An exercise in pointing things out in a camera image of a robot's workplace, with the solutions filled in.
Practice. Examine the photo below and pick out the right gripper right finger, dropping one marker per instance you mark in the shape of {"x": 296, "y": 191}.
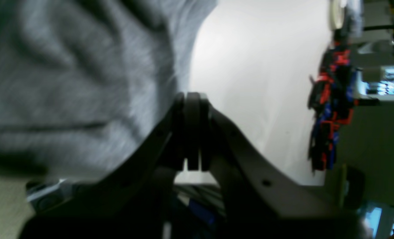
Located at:
{"x": 260, "y": 201}

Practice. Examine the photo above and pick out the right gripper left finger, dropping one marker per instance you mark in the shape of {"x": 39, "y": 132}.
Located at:
{"x": 133, "y": 201}

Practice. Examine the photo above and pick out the grey T-shirt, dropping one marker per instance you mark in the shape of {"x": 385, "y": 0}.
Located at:
{"x": 83, "y": 82}

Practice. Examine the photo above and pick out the white tape roll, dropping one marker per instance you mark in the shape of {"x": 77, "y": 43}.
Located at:
{"x": 337, "y": 13}

